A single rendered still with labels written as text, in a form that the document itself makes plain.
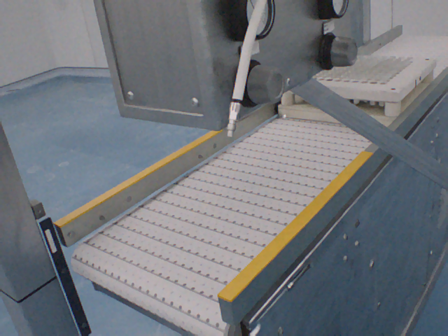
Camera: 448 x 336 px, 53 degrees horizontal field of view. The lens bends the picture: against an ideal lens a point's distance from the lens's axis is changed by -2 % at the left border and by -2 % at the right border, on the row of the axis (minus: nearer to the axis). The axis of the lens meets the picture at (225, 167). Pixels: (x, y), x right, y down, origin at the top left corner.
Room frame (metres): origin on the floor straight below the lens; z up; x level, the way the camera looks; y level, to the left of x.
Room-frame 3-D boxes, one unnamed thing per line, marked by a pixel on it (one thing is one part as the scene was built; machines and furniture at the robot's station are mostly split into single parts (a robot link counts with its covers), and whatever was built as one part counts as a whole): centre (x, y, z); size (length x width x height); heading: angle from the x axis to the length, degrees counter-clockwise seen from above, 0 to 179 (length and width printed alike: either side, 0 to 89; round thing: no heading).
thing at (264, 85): (0.30, -0.03, 1.07); 0.03 x 0.02 x 0.04; 139
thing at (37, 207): (0.50, 0.24, 0.90); 0.02 x 0.01 x 0.02; 49
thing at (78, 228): (1.00, -0.21, 0.86); 1.32 x 0.02 x 0.03; 139
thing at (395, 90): (0.89, -0.30, 0.90); 0.25 x 0.24 x 0.02; 49
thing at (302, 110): (0.89, -0.30, 0.85); 0.24 x 0.24 x 0.02; 49
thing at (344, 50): (0.40, -0.12, 1.07); 0.03 x 0.03 x 0.04; 49
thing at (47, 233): (0.49, 0.23, 0.79); 0.02 x 0.01 x 0.20; 139
